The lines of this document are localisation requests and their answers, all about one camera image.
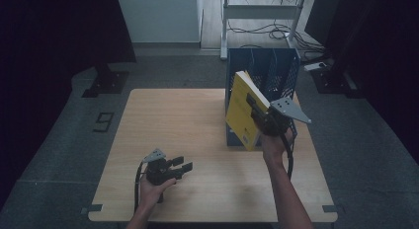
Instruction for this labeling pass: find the person's left hand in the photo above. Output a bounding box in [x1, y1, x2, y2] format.
[139, 174, 178, 208]

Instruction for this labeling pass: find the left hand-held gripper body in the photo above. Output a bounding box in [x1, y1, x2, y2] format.
[141, 147, 178, 187]

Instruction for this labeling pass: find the yellow book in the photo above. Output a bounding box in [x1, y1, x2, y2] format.
[224, 69, 272, 152]

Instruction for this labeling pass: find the black stand base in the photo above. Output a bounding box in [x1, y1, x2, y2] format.
[310, 66, 364, 99]
[81, 62, 130, 99]

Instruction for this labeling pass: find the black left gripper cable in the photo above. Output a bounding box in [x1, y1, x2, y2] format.
[133, 161, 146, 213]

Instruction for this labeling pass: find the tangle of floor cables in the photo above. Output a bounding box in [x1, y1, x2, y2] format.
[226, 22, 327, 55]

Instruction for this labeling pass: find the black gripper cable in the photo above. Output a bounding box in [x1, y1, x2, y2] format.
[279, 132, 295, 182]
[133, 161, 146, 213]

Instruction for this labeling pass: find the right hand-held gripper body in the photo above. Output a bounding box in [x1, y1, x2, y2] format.
[255, 96, 312, 138]

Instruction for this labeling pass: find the grey tape patch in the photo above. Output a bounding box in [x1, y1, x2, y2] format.
[321, 204, 344, 214]

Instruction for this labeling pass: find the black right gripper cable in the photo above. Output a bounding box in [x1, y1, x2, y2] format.
[279, 132, 295, 182]

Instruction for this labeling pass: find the white power strip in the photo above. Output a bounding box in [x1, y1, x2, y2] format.
[302, 61, 328, 73]

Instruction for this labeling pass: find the blue file rack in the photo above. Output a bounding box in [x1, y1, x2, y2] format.
[224, 46, 301, 148]

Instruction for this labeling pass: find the person's right hand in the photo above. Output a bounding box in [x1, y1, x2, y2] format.
[259, 126, 296, 165]

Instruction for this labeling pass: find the white desk frame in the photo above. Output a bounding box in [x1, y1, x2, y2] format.
[219, 0, 310, 61]

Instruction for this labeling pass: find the dark curtain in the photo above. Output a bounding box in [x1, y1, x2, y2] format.
[303, 0, 419, 155]
[0, 0, 137, 211]

